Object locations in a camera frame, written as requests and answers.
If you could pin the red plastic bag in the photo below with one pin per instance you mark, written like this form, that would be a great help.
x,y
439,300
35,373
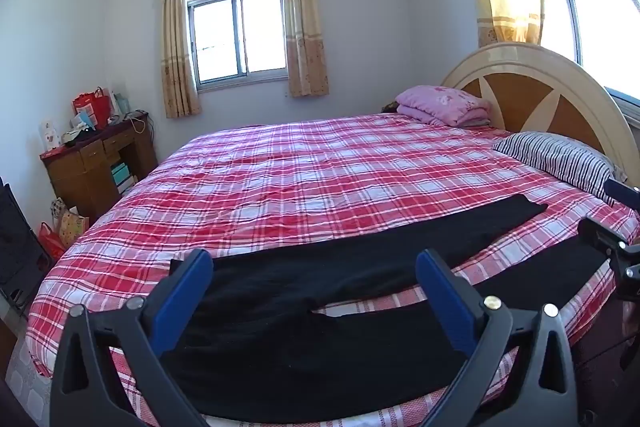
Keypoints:
x,y
50,242

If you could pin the wooden desk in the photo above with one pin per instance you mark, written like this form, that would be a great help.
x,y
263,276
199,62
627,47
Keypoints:
x,y
95,177

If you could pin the small sliding window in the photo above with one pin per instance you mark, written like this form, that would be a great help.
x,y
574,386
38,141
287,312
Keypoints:
x,y
235,37

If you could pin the black pants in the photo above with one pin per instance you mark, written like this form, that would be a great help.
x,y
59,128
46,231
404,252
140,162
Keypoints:
x,y
300,267

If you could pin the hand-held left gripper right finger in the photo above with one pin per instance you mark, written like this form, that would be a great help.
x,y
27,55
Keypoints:
x,y
445,302

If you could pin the red gift bag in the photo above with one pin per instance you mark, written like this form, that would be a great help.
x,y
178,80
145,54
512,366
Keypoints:
x,y
92,107

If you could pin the folded pink blanket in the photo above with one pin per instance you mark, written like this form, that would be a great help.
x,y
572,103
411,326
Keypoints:
x,y
440,104

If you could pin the patterned paper bag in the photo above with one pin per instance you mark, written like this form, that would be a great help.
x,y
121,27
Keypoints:
x,y
70,224

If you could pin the large bright window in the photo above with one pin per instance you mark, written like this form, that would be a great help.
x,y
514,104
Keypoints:
x,y
595,7

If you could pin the striped pillow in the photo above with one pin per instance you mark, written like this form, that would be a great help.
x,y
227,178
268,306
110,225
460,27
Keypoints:
x,y
560,157

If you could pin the beige floral curtain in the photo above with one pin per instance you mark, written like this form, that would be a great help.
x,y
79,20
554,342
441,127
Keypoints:
x,y
305,32
177,57

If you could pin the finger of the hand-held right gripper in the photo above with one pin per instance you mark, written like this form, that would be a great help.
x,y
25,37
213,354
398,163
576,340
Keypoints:
x,y
622,192
600,234

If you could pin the cream and wood headboard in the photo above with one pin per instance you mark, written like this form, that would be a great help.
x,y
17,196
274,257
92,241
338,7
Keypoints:
x,y
505,102

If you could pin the white card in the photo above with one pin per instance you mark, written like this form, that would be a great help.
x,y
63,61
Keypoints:
x,y
50,137

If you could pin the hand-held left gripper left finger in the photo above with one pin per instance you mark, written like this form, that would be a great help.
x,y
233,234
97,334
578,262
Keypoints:
x,y
182,307

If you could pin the red plaid bed sheet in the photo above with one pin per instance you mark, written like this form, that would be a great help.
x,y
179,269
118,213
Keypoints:
x,y
300,167

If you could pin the teal boxes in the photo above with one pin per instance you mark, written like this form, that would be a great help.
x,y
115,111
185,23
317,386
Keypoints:
x,y
122,177

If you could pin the white quilted mattress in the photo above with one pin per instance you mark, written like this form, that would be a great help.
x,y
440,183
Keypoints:
x,y
25,387

